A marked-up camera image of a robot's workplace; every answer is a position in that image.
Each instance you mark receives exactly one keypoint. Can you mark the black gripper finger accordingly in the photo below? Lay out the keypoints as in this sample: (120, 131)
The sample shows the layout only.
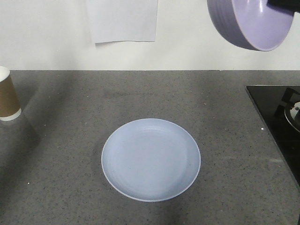
(293, 5)

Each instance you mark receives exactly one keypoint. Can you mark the lilac plastic bowl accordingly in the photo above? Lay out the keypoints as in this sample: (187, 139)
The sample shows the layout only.
(251, 24)

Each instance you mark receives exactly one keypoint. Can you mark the brown paper cup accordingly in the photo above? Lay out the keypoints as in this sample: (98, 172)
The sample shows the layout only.
(10, 107)

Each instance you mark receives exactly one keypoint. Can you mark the light blue round plate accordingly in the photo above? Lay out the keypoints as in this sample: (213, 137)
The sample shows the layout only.
(151, 160)

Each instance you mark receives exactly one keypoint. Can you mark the black glass gas hob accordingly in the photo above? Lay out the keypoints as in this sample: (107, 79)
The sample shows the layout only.
(279, 108)

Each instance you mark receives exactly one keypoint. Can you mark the white paper sheet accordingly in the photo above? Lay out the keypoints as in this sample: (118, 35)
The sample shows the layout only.
(122, 20)

